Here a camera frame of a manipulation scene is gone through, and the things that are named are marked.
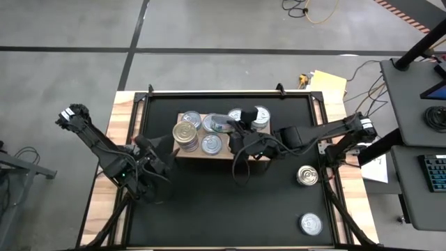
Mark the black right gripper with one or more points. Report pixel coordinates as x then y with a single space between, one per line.
259 146

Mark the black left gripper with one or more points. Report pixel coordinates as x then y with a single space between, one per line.
153 164

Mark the silver-lid can white green label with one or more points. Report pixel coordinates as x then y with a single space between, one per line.
221 124

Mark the red can with silver lid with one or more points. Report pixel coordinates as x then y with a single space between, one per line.
235 113

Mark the blue can with silver lid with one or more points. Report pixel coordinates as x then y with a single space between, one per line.
311 224
211 144

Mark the teal skipjack tuna can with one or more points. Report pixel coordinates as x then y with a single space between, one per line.
191 118
261 128
263 116

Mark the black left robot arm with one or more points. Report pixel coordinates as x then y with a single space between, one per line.
94 146

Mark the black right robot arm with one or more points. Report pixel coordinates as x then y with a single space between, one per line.
327 132

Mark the wooden shelf with black legs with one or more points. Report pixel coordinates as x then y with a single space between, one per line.
216 156

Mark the black table mat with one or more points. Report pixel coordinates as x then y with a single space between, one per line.
226 209

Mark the yellow black plug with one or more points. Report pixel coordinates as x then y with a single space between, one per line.
303 81

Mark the yellow envelope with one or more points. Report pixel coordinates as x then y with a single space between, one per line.
327 82

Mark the white paper sheet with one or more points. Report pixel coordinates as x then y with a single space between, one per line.
378 172

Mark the grey metal stand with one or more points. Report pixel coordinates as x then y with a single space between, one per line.
21 167

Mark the grey desk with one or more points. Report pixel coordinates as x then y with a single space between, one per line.
407 104
407 195

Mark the black keyboard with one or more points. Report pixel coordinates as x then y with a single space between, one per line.
433 172

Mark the black tablet screen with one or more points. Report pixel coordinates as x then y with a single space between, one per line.
437 92

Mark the black pole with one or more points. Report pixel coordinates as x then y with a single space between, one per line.
421 45

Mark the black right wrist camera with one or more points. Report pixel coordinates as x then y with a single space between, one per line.
248 116

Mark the silver metal bracket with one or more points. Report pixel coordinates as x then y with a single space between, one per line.
322 148

